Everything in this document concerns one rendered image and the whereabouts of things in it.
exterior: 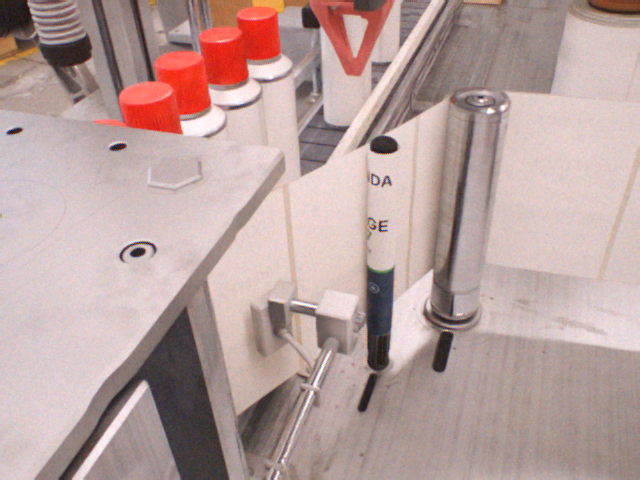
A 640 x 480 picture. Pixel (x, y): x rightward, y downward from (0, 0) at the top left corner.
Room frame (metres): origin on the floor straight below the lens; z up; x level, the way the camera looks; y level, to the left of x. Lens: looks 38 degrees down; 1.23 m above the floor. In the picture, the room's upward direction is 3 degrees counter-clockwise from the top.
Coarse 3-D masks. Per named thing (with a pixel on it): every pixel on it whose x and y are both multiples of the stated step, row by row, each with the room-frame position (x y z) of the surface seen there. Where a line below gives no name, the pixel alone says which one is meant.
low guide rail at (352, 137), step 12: (432, 0) 1.06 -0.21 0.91; (444, 0) 1.12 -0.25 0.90; (432, 12) 1.01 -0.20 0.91; (420, 24) 0.94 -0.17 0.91; (420, 36) 0.92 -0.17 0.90; (408, 48) 0.84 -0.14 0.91; (396, 60) 0.80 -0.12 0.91; (408, 60) 0.84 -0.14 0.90; (396, 72) 0.77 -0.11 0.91; (384, 84) 0.72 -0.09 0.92; (372, 96) 0.69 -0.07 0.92; (384, 96) 0.71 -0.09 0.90; (372, 108) 0.66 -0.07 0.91; (360, 120) 0.63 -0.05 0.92; (372, 120) 0.66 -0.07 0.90; (348, 132) 0.60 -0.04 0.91; (360, 132) 0.61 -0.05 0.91; (348, 144) 0.57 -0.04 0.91; (336, 156) 0.55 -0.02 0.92
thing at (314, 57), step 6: (318, 48) 0.73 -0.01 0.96; (312, 54) 0.71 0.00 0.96; (318, 54) 0.72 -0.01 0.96; (306, 60) 0.70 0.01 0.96; (312, 60) 0.70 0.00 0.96; (318, 60) 0.72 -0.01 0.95; (300, 66) 0.68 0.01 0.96; (306, 66) 0.68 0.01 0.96; (312, 66) 0.70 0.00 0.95; (294, 72) 0.66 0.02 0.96; (300, 72) 0.66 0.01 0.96; (306, 72) 0.68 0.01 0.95; (294, 78) 0.65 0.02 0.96; (300, 78) 0.66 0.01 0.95; (294, 84) 0.64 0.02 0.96
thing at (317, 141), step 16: (416, 0) 1.19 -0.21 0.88; (448, 0) 1.22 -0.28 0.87; (400, 16) 1.10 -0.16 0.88; (416, 16) 1.09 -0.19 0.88; (400, 32) 1.01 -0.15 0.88; (400, 48) 0.94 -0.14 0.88; (416, 48) 0.93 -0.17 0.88; (400, 80) 0.81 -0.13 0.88; (320, 112) 0.72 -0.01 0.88; (304, 128) 0.68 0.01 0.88; (320, 128) 0.68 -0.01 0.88; (368, 128) 0.67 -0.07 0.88; (304, 144) 0.64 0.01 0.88; (320, 144) 0.64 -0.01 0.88; (336, 144) 0.64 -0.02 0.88; (304, 160) 0.60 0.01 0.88; (320, 160) 0.60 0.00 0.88
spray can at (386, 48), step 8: (400, 0) 0.89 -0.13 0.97; (392, 8) 0.87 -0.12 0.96; (400, 8) 0.89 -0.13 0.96; (392, 16) 0.87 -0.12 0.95; (392, 24) 0.87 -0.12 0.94; (384, 32) 0.87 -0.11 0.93; (392, 32) 0.87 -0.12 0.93; (384, 40) 0.87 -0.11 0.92; (392, 40) 0.87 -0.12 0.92; (376, 48) 0.87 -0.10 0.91; (384, 48) 0.87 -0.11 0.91; (392, 48) 0.87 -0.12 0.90; (376, 56) 0.87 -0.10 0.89; (384, 56) 0.87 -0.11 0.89; (392, 56) 0.87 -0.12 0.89; (376, 64) 0.87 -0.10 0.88; (384, 64) 0.87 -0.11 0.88
